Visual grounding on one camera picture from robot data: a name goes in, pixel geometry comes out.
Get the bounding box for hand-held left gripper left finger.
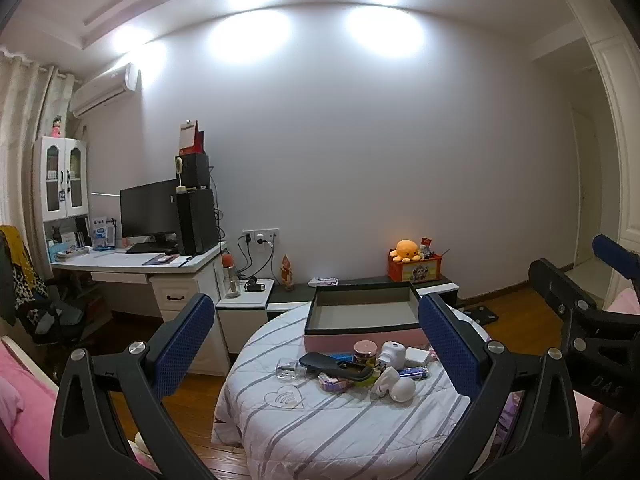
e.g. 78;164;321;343
49;292;217;480

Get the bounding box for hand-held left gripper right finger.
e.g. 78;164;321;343
417;292;583;480

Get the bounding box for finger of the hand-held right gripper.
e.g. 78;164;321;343
528;257;608;341
591;233;640;286

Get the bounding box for white cylindrical device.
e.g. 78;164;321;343
377;341;407;368

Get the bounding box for white egg-shaped gadget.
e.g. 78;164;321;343
387;376;417;403

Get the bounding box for white plastic gadget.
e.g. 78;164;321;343
372;366;399;398

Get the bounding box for pink box with black rim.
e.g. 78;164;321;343
303;281;432;356

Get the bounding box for clear glass bottle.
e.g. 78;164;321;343
276;360;308;381

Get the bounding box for pink embroidered quilt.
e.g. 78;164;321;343
602;287;640;311

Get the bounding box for black floor scale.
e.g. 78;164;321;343
462;305;501;326

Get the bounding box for white nightstand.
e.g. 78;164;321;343
216;279;275;376

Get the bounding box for orange capped bottle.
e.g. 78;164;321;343
222;252;241;298

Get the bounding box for red printed storage box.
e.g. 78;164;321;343
387;252;443;283

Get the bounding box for white desk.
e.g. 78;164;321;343
50;240;228;376

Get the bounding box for orange octopus plush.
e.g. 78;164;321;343
390;239;422;263

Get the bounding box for dark low cabinet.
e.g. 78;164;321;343
267;277;461;313

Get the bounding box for black computer tower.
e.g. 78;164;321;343
175;187;220;256

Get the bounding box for black office chair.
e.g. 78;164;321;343
0;280;101;361

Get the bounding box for blue white carton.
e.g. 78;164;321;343
91;217;117;251

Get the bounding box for black computer monitor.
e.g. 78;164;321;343
120;179;182;248

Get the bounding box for white wardrobe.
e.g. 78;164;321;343
560;0;640;311

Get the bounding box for white striped quilt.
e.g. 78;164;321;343
212;305;506;480

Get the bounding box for pink bedding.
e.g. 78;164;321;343
0;335;61;480

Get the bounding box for black speaker box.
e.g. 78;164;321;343
181;152;211;190

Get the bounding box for yellow leopard print clothes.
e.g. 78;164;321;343
0;225;48;326

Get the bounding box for desk calendar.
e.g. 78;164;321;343
179;121;197;157

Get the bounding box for white glass-door cabinet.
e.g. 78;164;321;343
34;136;91;223

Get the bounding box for cream curtain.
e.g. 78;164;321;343
0;49;76;241

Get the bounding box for white air conditioner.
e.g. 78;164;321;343
69;62;141;116

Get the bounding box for black power cable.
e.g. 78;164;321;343
235;235;252;281

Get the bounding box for white wall outlet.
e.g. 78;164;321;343
242;229;280;246

